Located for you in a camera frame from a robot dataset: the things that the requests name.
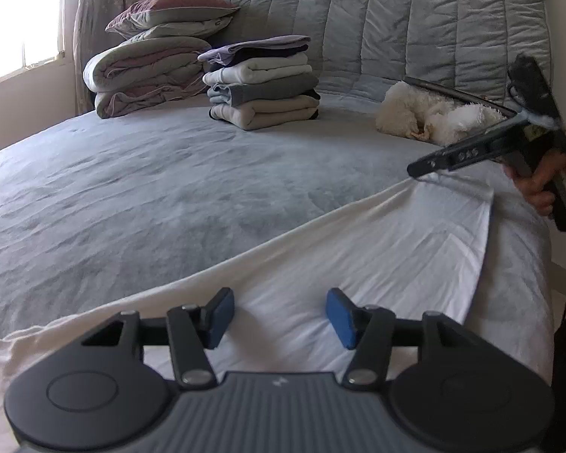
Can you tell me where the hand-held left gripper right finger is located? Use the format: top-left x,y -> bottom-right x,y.
326,288 -> 482,390

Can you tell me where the grey bed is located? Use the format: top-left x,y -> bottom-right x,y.
0,89 -> 555,388

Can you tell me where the person's right hand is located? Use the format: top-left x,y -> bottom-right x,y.
502,144 -> 566,218

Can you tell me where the pink grey pillow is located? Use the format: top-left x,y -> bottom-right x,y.
105,0 -> 241,39

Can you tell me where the dark folded garment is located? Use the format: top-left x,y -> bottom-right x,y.
224,45 -> 309,64

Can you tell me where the white folded garment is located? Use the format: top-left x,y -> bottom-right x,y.
203,52 -> 314,86

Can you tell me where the white plush toy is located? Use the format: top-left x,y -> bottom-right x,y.
375,81 -> 508,147

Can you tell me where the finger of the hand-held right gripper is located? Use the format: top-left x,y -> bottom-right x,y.
407,151 -> 454,181

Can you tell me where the grey quilted headboard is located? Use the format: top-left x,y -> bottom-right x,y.
189,0 -> 555,105

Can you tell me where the folded grey pink quilt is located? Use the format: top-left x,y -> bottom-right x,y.
83,36 -> 213,120

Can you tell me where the white cotton garment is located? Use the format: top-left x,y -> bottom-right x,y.
0,170 -> 555,453

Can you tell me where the window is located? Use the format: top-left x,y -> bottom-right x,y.
0,0 -> 69,92

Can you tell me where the beige folded garment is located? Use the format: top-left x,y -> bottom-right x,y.
210,94 -> 320,130

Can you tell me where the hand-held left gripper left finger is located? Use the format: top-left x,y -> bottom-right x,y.
82,288 -> 235,390

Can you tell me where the grey patterned curtain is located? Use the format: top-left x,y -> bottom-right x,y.
73,0 -> 140,116

